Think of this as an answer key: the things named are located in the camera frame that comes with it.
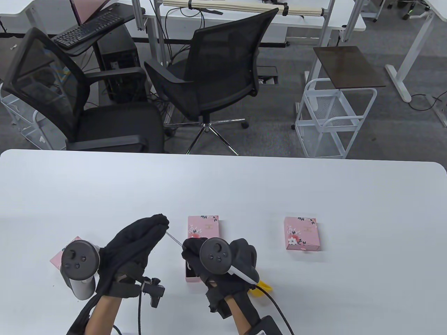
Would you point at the person's right forearm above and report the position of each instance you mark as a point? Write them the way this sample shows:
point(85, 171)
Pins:
point(239, 315)

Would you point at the white desk with angled leg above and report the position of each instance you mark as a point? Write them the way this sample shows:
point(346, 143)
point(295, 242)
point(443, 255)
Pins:
point(416, 42)

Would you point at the black mesh office chair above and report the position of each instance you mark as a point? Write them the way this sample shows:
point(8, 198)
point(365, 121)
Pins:
point(115, 125)

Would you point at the pink floral jewelry box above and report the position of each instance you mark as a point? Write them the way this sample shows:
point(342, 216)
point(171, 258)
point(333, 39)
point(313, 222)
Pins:
point(206, 226)
point(55, 260)
point(302, 232)

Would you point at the black left forearm module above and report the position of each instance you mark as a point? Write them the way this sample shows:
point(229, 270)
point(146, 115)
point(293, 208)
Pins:
point(78, 322)

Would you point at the person's left hand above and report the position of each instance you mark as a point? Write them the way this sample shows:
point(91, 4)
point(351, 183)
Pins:
point(129, 251)

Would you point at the black right forearm module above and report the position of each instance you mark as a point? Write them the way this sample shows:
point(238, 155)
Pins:
point(265, 326)

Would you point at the grey hand controller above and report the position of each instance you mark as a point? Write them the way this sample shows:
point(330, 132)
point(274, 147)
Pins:
point(214, 254)
point(77, 258)

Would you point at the black keyboard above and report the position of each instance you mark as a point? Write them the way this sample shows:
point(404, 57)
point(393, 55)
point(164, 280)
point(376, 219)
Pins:
point(87, 29)

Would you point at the black chair with chrome base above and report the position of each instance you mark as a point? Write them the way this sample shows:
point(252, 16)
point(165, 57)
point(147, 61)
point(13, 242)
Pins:
point(216, 59)

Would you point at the person's right hand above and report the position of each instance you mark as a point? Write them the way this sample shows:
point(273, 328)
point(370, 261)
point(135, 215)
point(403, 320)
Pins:
point(223, 286)

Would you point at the brown board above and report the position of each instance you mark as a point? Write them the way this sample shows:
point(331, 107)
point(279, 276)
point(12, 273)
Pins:
point(349, 66)

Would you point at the floor power box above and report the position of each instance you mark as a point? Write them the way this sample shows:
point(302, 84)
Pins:
point(267, 72)

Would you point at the black computer tower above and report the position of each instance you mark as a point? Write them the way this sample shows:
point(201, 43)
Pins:
point(118, 59)

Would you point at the person's left forearm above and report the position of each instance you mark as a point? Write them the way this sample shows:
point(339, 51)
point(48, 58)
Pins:
point(101, 315)

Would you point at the yellow cleaning cloth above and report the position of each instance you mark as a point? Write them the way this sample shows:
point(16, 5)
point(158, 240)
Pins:
point(262, 288)

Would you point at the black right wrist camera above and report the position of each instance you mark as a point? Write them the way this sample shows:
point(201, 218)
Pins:
point(216, 303)

